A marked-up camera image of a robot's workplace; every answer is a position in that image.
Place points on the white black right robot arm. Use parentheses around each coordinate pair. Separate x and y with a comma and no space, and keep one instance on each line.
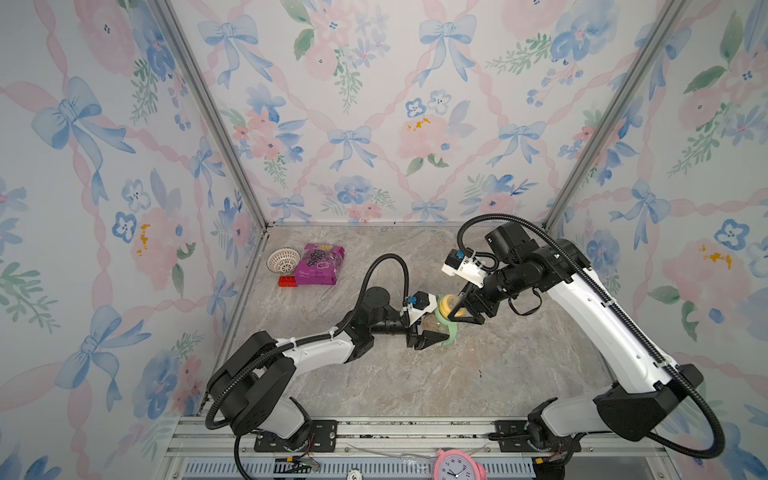
(648,383)

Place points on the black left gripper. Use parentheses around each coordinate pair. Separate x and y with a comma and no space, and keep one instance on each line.
(423,341)

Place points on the purple snack bag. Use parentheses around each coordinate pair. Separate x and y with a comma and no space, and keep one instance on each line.
(319,265)

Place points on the white mesh basket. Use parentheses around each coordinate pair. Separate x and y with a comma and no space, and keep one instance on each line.
(283,261)

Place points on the yellow screw collar with straw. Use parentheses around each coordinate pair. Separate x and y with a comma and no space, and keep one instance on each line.
(450,307)

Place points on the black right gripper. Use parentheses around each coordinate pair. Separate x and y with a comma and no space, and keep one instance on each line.
(465,296)

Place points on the red toy brick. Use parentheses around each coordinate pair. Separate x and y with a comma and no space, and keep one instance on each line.
(287,282)

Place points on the aluminium corner post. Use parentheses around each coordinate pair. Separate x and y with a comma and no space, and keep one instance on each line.
(189,66)
(641,66)

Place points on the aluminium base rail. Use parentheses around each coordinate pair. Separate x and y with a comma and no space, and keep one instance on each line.
(405,448)

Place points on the aluminium corner post right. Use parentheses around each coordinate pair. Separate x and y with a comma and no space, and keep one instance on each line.
(641,66)

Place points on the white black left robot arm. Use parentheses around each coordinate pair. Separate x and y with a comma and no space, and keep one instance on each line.
(248,391)

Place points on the amber baby bottle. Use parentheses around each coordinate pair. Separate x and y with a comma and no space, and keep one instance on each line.
(432,323)

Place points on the aluminium corner post left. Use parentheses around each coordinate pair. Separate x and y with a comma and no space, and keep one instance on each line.
(189,66)

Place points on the pink alarm clock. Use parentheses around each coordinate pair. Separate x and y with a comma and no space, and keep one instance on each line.
(455,464)

